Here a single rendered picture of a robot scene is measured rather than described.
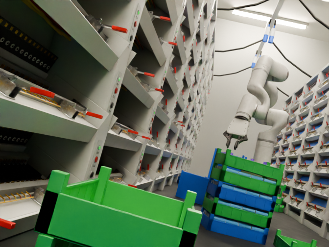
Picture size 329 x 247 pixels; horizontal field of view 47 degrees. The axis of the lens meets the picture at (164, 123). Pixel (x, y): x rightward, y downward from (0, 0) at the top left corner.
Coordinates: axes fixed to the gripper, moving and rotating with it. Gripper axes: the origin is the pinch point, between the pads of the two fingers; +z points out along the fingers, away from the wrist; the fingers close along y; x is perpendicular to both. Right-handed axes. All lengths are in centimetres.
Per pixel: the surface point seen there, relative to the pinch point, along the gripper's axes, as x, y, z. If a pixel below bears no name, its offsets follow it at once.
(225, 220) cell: -8.5, -8.4, 36.6
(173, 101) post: -15, 51, -29
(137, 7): 105, 10, 23
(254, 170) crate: 0.6, -15.2, 11.5
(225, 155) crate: 8.3, -1.2, 11.5
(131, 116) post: 38, 37, 20
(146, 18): 94, 15, 15
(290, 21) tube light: -266, 60, -393
